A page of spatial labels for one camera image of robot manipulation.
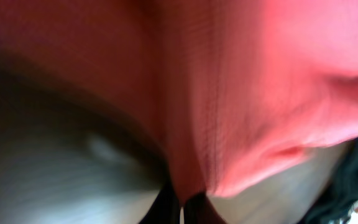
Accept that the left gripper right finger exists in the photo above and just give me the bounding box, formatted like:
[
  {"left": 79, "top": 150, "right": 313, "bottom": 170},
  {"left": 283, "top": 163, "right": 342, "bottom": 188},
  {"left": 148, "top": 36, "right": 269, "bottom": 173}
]
[{"left": 183, "top": 193, "right": 226, "bottom": 224}]

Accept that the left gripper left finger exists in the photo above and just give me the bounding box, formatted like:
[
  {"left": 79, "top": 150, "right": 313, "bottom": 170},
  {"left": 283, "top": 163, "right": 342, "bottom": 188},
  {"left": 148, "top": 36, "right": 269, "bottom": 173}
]
[{"left": 139, "top": 182, "right": 181, "bottom": 224}]

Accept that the red soccer t-shirt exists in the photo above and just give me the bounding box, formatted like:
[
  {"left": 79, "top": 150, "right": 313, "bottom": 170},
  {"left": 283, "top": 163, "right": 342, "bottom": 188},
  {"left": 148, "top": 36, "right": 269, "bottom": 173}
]
[{"left": 0, "top": 0, "right": 358, "bottom": 223}]

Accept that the black patterned garment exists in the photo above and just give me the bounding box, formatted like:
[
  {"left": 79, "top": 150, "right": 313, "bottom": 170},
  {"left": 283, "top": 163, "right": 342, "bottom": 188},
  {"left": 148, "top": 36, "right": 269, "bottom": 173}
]
[{"left": 299, "top": 138, "right": 358, "bottom": 224}]

